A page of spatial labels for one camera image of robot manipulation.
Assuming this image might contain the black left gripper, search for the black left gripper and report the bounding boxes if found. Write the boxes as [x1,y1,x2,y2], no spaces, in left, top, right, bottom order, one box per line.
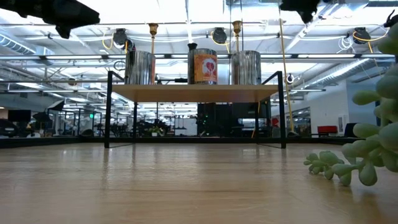
[0,0,101,40]

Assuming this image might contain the gold brass candlestick holder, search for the gold brass candlestick holder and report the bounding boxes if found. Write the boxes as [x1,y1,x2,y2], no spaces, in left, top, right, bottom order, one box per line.
[231,20,243,52]
[147,22,159,54]

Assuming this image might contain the grey candle glass jar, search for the grey candle glass jar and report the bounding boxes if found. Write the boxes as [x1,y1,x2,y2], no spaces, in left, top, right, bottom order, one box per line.
[230,50,262,86]

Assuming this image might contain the black studio lamp hood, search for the black studio lamp hood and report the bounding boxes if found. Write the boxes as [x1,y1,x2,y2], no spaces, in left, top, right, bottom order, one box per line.
[46,99,66,113]

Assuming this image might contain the black monitor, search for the black monitor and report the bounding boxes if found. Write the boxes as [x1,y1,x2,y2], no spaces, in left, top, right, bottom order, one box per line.
[7,109,32,124]

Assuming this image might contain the red sofa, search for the red sofa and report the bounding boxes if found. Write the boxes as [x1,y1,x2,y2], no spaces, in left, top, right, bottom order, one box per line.
[317,125,339,138]

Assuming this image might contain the black chair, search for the black chair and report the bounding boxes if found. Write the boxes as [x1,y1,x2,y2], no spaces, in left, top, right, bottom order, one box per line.
[343,123,358,138]

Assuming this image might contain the wooden riser shelf black legs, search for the wooden riser shelf black legs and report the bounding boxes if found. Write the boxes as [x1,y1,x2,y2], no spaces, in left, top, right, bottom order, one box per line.
[104,70,287,149]

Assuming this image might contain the small green background plant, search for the small green background plant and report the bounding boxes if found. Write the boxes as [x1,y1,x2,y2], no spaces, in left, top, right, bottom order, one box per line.
[148,125,164,137]

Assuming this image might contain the artificial succulent plant in pot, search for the artificial succulent plant in pot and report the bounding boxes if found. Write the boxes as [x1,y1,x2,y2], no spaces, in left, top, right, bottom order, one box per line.
[303,21,398,187]

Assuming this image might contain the black ceiling cable reel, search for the black ceiling cable reel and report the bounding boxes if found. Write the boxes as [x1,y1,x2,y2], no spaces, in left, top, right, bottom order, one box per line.
[353,27,373,44]
[112,27,137,54]
[211,27,228,45]

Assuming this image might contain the yellow hanging cable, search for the yellow hanging cable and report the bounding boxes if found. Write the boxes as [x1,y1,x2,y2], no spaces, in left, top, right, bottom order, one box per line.
[278,12,300,138]

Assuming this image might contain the black aluminium table frame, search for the black aluminium table frame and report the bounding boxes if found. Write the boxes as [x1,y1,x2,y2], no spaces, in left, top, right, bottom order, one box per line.
[0,136,361,149]

